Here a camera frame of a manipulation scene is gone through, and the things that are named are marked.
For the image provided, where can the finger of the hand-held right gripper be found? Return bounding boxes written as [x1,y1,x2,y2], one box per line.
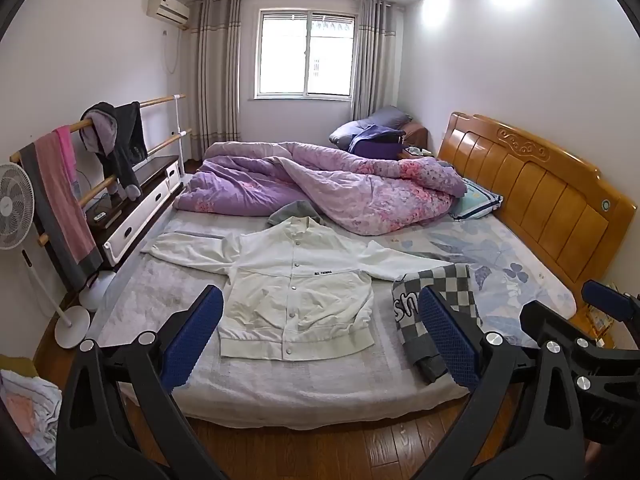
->
[581,280,640,323]
[519,301,601,356]

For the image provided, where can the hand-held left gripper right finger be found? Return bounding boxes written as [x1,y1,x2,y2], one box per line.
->
[415,286,596,480]

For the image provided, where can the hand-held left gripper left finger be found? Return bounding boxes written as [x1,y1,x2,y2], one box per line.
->
[55,285,226,480]

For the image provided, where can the white snap-button jacket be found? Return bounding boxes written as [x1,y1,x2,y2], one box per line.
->
[141,216,456,362]

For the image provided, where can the wooden nightstand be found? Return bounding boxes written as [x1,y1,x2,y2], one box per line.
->
[570,305,619,349]

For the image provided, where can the grey checkered cloth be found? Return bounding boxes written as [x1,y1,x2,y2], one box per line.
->
[391,262,484,386]

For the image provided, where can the bed with floral sheet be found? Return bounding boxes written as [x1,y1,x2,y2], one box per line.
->
[97,205,578,431]

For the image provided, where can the wooden headboard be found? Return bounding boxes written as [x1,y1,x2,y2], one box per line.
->
[437,112,637,292]

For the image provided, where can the blue striped pillow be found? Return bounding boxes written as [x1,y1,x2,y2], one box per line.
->
[449,177,503,221]

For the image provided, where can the dark and white cabinet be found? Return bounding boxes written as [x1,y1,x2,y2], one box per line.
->
[85,155,184,274]

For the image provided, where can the grey hooded garment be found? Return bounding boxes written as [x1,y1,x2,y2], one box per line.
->
[267,200,326,227]

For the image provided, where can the grey towel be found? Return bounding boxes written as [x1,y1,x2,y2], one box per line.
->
[19,142,104,292]

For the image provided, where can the crumpled light cloth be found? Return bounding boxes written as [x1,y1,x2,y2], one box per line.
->
[0,367,63,474]

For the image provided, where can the purple floral quilt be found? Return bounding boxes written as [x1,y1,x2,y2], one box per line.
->
[172,141,468,237]

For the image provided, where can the pink towel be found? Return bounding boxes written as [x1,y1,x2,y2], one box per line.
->
[35,125,99,267]

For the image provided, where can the brown bedside table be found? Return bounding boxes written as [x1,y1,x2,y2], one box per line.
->
[399,120,434,159]

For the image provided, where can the purple folded blanket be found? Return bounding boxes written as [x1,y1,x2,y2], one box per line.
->
[347,125,407,159]

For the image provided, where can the dark jacket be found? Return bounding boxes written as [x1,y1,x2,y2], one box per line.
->
[92,101,149,201]

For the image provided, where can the white standing fan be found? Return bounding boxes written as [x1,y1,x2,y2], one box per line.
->
[0,162,92,349]

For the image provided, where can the grey purple pillows pile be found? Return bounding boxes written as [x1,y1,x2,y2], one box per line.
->
[329,106,413,148]

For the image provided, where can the grey hoodie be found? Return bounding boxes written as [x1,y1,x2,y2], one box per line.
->
[80,110,119,154]

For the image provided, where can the grey striped curtain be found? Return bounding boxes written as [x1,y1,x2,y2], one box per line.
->
[350,0,396,122]
[187,0,243,161]

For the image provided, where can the window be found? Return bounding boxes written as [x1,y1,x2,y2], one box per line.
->
[253,8,358,101]

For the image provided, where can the white air conditioner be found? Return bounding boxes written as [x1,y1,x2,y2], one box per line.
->
[147,0,191,25]

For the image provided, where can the wooden rail rack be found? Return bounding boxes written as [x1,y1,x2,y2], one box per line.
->
[10,94,193,249]

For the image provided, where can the air conditioner cord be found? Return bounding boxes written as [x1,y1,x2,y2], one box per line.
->
[164,29,181,76]

